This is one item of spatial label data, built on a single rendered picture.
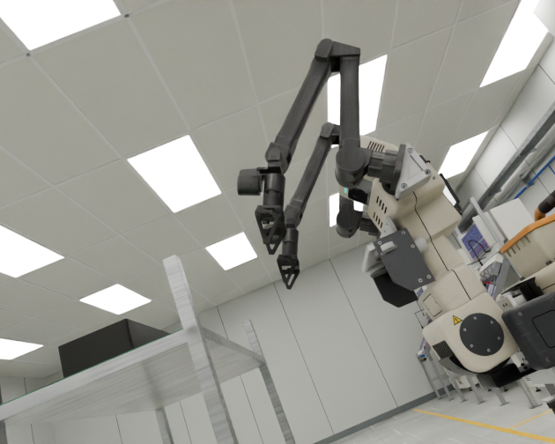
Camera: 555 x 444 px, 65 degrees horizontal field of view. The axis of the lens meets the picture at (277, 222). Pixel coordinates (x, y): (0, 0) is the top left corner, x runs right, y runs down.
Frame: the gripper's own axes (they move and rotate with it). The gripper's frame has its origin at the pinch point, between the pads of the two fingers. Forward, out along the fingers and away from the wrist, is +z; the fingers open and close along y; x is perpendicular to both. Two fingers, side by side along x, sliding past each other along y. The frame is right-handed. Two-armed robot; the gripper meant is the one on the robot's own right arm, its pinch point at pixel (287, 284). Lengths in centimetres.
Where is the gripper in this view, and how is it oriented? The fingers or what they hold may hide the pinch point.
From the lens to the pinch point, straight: 153.5
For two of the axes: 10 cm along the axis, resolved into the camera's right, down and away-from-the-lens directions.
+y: -1.3, -3.7, -9.2
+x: 9.9, 0.2, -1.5
